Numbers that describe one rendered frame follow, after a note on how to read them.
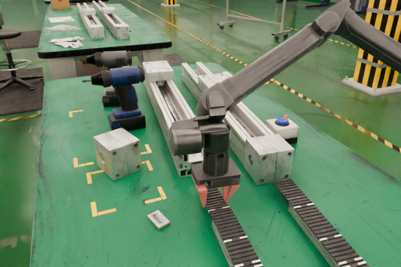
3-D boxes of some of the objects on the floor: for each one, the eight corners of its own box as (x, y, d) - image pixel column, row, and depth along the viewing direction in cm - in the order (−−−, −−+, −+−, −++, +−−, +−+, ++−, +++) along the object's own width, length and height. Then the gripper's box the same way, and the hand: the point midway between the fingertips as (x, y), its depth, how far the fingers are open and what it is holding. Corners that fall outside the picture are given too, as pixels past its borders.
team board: (216, 29, 698) (218, -79, 614) (233, 26, 728) (237, -77, 644) (274, 41, 596) (287, -86, 512) (291, 37, 626) (305, -84, 542)
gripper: (197, 158, 68) (196, 217, 75) (244, 152, 71) (239, 210, 77) (190, 142, 74) (189, 198, 81) (233, 137, 77) (229, 192, 83)
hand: (213, 201), depth 79 cm, fingers closed on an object, 5 cm apart
